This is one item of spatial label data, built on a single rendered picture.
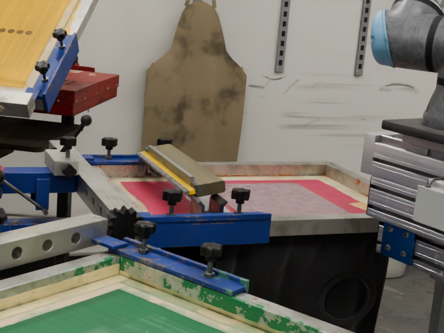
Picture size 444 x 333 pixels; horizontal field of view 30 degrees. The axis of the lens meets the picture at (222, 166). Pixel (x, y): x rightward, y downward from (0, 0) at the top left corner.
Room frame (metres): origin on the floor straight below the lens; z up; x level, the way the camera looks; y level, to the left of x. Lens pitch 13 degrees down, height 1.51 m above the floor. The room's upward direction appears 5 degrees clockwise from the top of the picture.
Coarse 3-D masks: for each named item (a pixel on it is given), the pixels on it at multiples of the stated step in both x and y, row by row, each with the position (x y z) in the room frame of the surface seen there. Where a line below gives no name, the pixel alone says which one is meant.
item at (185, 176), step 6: (150, 150) 2.15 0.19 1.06; (156, 150) 2.12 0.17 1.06; (156, 156) 2.11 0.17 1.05; (162, 156) 2.06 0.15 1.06; (162, 162) 2.06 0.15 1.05; (168, 162) 2.00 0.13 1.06; (168, 168) 2.01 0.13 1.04; (174, 168) 1.96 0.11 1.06; (180, 168) 1.93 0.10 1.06; (180, 174) 1.92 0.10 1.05; (186, 174) 1.88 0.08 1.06; (186, 180) 1.88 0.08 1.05; (192, 180) 1.86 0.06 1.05
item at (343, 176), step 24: (96, 168) 2.16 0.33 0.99; (120, 168) 2.23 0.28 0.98; (216, 168) 2.34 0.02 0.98; (240, 168) 2.37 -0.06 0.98; (264, 168) 2.40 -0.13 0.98; (288, 168) 2.43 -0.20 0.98; (312, 168) 2.46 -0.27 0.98; (336, 168) 2.43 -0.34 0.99; (120, 192) 1.94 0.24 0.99; (360, 192) 2.29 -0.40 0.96; (288, 216) 1.86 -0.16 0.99; (312, 216) 1.87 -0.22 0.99; (336, 216) 1.89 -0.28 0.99; (360, 216) 1.91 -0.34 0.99
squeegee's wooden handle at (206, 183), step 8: (168, 144) 2.22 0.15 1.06; (168, 152) 2.14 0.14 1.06; (176, 152) 2.13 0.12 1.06; (176, 160) 2.06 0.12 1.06; (184, 160) 2.05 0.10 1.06; (192, 160) 2.05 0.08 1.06; (184, 168) 1.97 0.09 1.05; (192, 168) 1.97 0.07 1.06; (200, 168) 1.96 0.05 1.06; (200, 176) 1.90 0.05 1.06; (208, 176) 1.89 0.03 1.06; (216, 176) 1.89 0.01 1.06; (192, 184) 1.85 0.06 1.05; (200, 184) 1.84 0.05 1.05; (208, 184) 1.84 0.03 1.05; (216, 184) 1.85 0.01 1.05; (224, 184) 1.86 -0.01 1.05; (200, 192) 1.84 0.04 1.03; (208, 192) 1.84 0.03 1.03; (216, 192) 1.85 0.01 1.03
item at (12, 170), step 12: (12, 168) 1.88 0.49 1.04; (24, 168) 1.89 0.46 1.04; (36, 168) 1.90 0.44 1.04; (48, 168) 1.91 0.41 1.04; (12, 180) 1.84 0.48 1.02; (24, 180) 1.85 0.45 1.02; (60, 180) 1.88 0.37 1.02; (72, 180) 1.89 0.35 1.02; (12, 192) 1.84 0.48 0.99; (24, 192) 1.85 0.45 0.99; (60, 192) 1.89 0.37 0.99
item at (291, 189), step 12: (228, 180) 2.30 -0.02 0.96; (240, 180) 2.32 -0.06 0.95; (252, 180) 2.33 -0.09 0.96; (264, 180) 2.34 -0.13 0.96; (276, 180) 2.36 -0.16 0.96; (288, 180) 2.37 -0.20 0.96; (300, 180) 2.38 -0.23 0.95; (312, 180) 2.40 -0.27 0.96; (132, 192) 2.08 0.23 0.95; (144, 192) 2.09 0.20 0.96; (156, 192) 2.10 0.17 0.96; (228, 192) 2.17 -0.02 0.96; (252, 192) 2.19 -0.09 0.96; (264, 192) 2.20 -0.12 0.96; (276, 192) 2.21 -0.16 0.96; (288, 192) 2.22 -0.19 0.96; (300, 192) 2.24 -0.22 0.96; (312, 192) 2.25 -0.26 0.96; (324, 192) 2.26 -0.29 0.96; (336, 192) 2.27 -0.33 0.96
